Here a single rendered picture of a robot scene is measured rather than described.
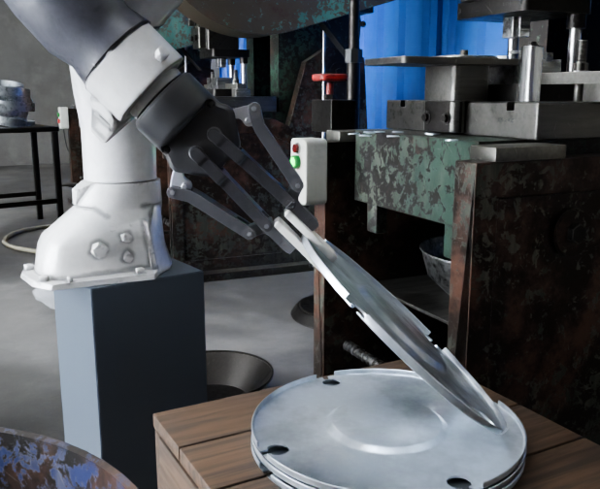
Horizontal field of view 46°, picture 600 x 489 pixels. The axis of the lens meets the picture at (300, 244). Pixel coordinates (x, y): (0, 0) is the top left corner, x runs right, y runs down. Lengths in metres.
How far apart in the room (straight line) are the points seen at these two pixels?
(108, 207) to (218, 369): 0.86
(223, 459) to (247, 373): 1.04
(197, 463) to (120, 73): 0.39
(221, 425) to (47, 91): 7.01
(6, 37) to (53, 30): 7.02
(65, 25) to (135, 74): 0.07
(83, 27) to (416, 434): 0.51
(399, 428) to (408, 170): 0.65
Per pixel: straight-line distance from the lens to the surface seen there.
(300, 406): 0.83
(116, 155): 1.06
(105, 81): 0.69
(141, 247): 1.08
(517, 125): 1.22
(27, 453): 0.56
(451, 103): 1.31
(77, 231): 1.06
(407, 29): 3.79
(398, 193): 1.34
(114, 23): 0.69
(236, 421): 0.84
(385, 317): 0.70
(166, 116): 0.68
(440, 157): 1.23
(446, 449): 0.75
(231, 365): 1.83
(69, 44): 0.70
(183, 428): 0.83
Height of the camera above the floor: 0.72
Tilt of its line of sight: 12 degrees down
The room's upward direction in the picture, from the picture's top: straight up
